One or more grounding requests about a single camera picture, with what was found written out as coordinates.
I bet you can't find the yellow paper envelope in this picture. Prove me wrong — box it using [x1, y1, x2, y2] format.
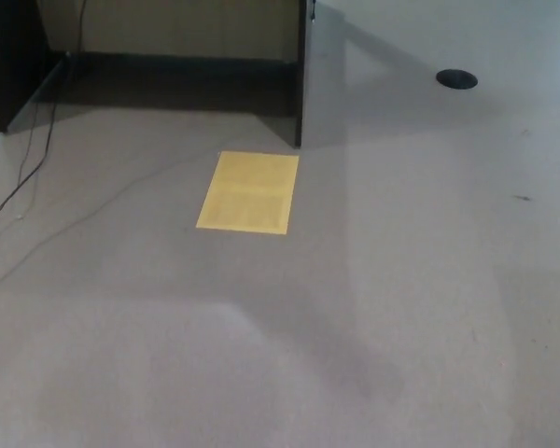
[195, 150, 301, 235]

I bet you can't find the black round floor grommet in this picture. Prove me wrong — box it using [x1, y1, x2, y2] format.
[436, 68, 479, 91]

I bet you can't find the thin black cable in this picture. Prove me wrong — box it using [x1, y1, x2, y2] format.
[17, 98, 41, 184]

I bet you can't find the black power cable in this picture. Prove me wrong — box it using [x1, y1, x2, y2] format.
[0, 0, 86, 228]

